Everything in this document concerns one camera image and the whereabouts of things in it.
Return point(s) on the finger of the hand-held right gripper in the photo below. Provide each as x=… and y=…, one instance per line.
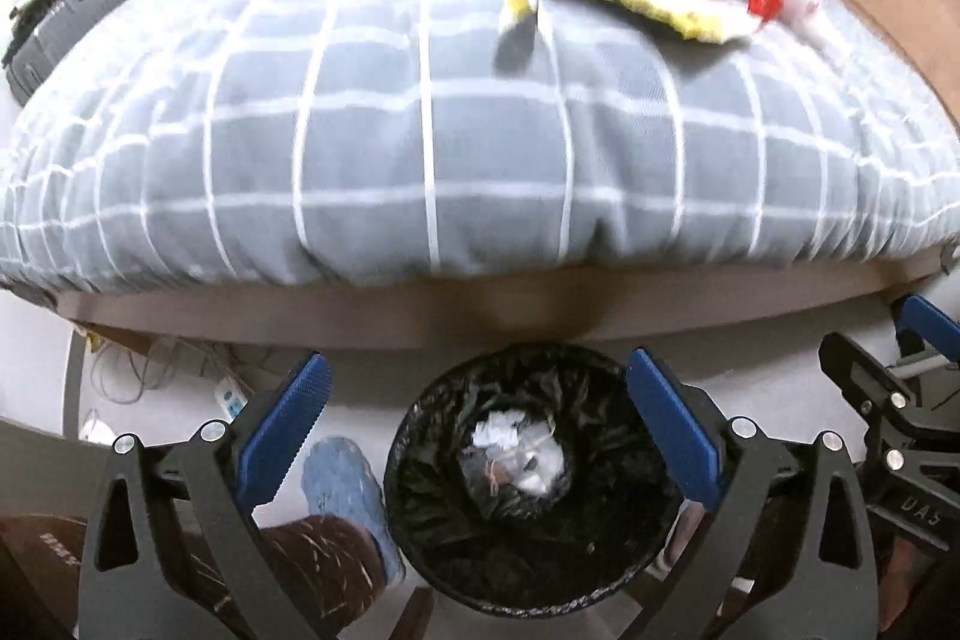
x=870, y=385
x=930, y=321

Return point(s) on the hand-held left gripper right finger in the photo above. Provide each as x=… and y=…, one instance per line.
x=675, y=430

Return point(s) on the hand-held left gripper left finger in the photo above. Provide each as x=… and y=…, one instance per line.
x=289, y=430

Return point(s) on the black bin with bag liner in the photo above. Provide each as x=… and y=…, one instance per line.
x=435, y=535

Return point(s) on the white power strip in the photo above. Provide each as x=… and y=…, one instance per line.
x=231, y=398

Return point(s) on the blue slipper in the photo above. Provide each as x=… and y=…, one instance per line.
x=337, y=482

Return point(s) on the person's patterned trouser leg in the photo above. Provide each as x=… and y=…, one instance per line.
x=315, y=557

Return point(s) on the crumpled white wrapper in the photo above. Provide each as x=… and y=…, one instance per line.
x=517, y=452

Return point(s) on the grey checked duvet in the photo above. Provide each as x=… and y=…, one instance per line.
x=450, y=160

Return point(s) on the grey ribbed case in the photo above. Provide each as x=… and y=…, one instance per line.
x=75, y=25

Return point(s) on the wooden bed frame rail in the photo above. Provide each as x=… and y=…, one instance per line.
x=375, y=321

